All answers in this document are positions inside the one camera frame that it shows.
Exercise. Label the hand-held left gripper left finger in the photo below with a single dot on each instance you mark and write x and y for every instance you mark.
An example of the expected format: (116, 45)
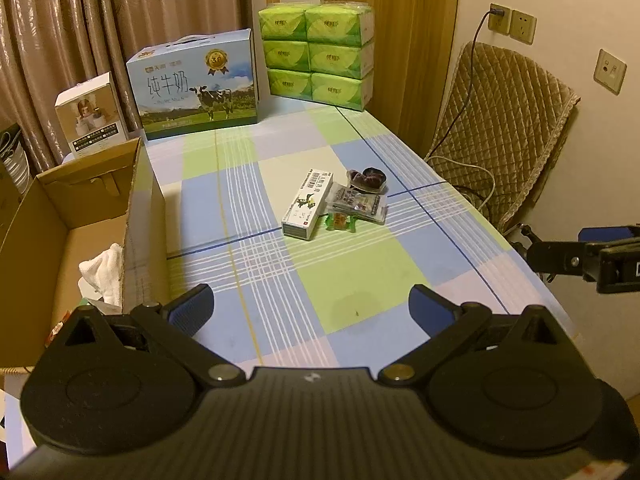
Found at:
(192, 307)

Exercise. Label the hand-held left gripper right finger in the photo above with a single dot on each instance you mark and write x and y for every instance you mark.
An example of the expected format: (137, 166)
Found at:
(429, 307)

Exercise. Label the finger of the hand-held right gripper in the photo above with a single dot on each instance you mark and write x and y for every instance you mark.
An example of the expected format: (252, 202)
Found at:
(560, 259)
(607, 235)

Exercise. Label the white cloth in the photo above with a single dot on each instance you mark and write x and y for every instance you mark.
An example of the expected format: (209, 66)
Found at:
(102, 272)

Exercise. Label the cardboard box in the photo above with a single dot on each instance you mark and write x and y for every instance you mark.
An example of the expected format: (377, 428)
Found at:
(65, 240)

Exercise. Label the green candy wrapper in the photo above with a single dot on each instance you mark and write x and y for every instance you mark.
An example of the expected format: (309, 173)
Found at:
(340, 222)

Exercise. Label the clear plastic packet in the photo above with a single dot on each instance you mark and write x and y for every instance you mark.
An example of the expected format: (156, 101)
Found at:
(357, 205)

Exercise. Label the dark round snack packet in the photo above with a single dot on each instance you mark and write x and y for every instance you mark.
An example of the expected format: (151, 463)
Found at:
(367, 180)

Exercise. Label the chair with quilted cover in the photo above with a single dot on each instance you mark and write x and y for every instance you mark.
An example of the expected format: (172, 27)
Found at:
(505, 120)

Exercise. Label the white medicine box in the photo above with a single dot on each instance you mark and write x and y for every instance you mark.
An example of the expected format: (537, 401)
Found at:
(307, 205)

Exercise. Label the small white product box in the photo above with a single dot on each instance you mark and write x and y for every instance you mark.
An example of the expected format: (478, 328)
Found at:
(90, 117)

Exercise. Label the blue printed booklet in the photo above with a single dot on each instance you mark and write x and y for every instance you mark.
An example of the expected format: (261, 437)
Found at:
(11, 430)

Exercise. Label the blue milk carton box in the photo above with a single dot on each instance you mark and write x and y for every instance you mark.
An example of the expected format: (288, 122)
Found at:
(192, 87)

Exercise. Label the ribbed metal pot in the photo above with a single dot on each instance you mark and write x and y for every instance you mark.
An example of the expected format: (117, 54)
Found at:
(14, 160)

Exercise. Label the bundle of green tissue packs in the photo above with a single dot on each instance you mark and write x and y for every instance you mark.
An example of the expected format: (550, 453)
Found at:
(317, 55)

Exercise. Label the beige curtain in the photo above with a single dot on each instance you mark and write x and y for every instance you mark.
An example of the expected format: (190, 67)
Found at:
(125, 20)

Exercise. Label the beige wall socket with holes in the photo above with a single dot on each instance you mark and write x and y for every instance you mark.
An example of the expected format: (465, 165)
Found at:
(610, 71)

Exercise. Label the wall socket with plug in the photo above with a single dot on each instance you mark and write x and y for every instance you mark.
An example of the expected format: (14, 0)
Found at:
(499, 20)

